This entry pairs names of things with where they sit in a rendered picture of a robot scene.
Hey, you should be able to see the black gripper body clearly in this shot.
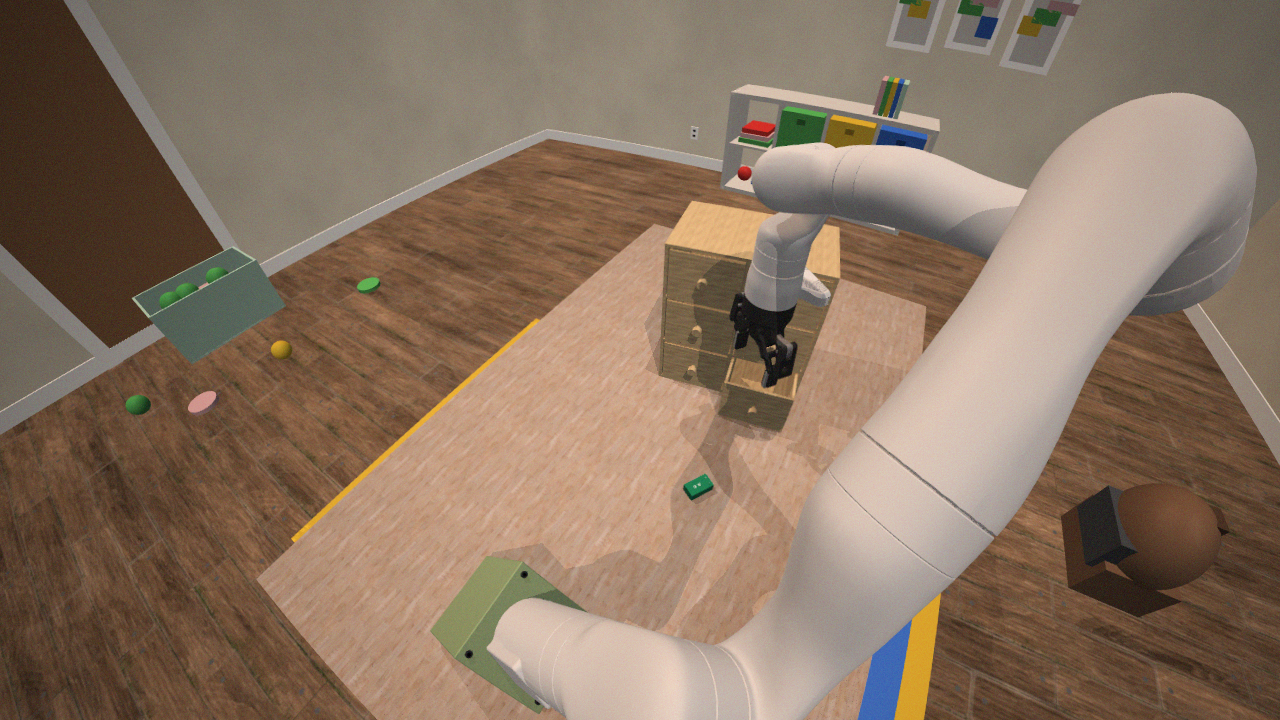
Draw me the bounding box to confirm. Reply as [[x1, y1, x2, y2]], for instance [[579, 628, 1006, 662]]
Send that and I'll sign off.
[[741, 290, 796, 348]]

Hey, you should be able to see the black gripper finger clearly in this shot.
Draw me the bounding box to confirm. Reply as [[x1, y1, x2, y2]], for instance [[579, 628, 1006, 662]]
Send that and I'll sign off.
[[754, 329, 797, 388], [730, 292, 754, 350]]

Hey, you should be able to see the green nine-volt battery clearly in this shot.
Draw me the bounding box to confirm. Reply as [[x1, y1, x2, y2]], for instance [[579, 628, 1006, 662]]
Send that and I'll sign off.
[[684, 473, 714, 500]]

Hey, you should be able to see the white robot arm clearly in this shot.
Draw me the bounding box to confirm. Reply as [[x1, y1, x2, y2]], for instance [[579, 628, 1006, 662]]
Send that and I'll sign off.
[[486, 94, 1257, 720]]

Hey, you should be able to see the light wooden chest of drawers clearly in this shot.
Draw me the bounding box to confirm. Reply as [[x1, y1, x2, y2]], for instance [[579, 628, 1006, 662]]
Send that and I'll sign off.
[[659, 201, 840, 396]]

